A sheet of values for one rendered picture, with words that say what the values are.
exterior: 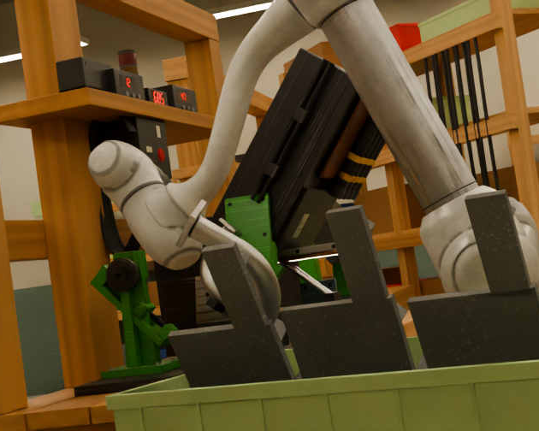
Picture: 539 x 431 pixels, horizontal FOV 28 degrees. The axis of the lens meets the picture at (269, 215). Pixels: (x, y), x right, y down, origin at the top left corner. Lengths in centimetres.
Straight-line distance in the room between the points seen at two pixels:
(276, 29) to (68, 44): 73
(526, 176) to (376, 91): 321
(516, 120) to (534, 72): 657
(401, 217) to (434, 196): 405
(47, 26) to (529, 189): 292
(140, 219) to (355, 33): 55
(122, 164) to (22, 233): 47
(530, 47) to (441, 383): 1050
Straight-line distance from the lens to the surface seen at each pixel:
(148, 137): 267
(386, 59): 182
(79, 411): 209
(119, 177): 207
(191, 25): 338
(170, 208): 202
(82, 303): 250
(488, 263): 122
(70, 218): 251
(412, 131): 180
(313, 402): 123
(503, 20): 508
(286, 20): 204
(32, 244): 250
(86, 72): 252
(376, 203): 614
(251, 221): 260
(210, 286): 257
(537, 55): 1158
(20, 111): 248
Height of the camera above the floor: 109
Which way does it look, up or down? 3 degrees up
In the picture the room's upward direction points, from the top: 8 degrees counter-clockwise
